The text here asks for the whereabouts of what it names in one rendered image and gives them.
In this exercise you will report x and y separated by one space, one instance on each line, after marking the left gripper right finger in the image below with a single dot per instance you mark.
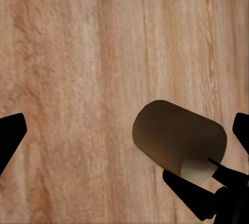
241 129

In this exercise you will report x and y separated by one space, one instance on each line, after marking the pillar candle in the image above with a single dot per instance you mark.
180 141

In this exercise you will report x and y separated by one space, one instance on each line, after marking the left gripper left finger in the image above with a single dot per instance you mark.
12 130

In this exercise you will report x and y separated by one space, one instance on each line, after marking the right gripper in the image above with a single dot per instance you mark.
230 203

